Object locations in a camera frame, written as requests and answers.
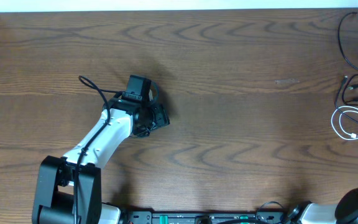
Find black usb-c cable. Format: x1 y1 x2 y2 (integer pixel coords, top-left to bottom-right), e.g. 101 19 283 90
337 11 358 77

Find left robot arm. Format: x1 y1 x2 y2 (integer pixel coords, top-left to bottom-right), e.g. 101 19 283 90
32 75 170 224

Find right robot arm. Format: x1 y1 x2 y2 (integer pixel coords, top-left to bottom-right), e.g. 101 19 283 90
285 188 358 224

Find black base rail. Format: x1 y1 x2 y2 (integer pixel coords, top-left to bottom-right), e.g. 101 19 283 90
104 201 295 224

